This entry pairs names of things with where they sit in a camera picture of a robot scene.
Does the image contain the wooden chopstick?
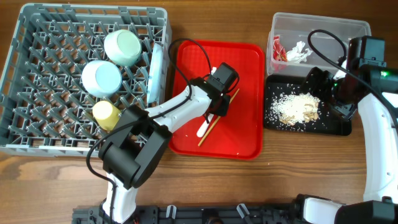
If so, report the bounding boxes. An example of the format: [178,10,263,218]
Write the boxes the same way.
[198,88,240,147]

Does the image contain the rice and peanut shells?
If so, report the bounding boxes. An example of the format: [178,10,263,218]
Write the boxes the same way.
[270,91,320,126]

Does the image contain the white plastic fork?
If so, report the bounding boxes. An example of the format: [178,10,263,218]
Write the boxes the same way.
[197,114,214,138]

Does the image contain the white napkin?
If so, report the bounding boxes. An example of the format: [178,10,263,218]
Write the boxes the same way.
[286,41,313,63]

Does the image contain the red snack wrapper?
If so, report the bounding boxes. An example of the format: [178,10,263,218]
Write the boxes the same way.
[272,35,287,62]

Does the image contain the light blue plate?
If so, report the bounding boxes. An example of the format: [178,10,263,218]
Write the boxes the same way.
[147,44,164,104]

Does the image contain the mint green saucer bowl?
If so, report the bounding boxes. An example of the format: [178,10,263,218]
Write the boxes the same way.
[81,60,122,98]

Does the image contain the yellow plastic cup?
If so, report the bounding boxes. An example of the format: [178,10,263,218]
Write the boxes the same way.
[92,100,121,131]

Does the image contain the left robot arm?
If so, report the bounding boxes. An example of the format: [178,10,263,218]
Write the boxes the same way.
[98,63,239,223]

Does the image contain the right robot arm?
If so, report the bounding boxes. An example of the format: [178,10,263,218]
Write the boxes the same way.
[291,35,397,223]

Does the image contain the grey dishwasher rack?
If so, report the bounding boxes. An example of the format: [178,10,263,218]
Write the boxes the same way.
[1,3,172,157]

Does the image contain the black tray bin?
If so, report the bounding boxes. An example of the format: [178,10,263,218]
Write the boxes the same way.
[264,74,352,136]

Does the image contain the red plastic tray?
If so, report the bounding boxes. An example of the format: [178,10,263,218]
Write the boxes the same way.
[169,40,265,160]

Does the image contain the clear plastic bin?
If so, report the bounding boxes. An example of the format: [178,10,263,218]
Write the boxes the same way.
[266,12,372,77]

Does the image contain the right black cable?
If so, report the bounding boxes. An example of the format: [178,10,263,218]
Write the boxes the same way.
[307,29,398,125]

